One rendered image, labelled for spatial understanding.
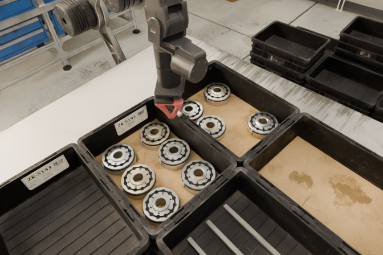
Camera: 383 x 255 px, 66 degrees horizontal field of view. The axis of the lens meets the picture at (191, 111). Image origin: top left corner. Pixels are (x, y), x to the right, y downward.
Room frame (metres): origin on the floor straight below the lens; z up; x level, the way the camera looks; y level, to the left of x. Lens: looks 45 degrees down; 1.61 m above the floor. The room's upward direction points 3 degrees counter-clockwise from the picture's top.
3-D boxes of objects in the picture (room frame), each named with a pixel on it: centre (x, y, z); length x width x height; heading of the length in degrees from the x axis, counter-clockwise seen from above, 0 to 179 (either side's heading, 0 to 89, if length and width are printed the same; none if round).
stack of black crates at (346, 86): (1.32, -0.94, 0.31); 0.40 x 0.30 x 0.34; 45
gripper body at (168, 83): (0.56, 0.05, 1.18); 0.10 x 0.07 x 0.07; 174
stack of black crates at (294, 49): (1.60, -0.65, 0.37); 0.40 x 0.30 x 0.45; 45
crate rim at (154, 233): (0.52, 0.12, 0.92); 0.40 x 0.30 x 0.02; 39
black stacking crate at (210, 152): (0.52, 0.12, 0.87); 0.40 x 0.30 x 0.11; 39
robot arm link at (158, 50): (0.55, 0.04, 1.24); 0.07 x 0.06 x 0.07; 45
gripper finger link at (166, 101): (0.54, 0.05, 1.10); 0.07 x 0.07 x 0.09; 84
